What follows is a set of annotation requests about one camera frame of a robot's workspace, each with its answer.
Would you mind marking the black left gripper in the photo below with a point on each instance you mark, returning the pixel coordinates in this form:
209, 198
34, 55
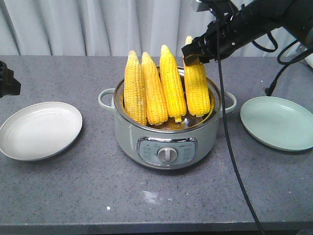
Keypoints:
8, 84

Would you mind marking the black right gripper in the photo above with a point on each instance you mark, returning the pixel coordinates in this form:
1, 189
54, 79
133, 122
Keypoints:
219, 38

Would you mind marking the yellow corn cob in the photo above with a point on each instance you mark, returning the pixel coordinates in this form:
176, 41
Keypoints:
172, 86
156, 104
196, 89
134, 90

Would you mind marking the white round plate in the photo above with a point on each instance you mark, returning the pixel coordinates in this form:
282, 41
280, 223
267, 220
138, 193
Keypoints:
40, 131

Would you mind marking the light green round plate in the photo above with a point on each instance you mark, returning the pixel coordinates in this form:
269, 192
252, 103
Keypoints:
278, 123

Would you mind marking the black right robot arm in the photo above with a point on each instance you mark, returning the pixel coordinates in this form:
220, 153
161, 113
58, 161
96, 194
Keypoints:
234, 28

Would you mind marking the white pleated curtain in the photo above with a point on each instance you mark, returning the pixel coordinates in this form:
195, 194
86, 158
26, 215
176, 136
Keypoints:
97, 27

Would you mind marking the green electric cooking pot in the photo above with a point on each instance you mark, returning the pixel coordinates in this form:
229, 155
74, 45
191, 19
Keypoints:
170, 145

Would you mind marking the grey stone countertop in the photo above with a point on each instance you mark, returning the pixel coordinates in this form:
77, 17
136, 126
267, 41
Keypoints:
94, 188

